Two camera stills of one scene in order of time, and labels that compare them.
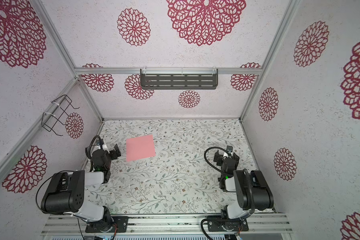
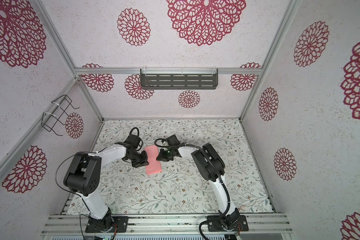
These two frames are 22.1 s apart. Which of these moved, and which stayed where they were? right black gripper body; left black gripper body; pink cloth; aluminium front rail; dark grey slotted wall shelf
Moved: pink cloth; left black gripper body; right black gripper body
Stayed: aluminium front rail; dark grey slotted wall shelf
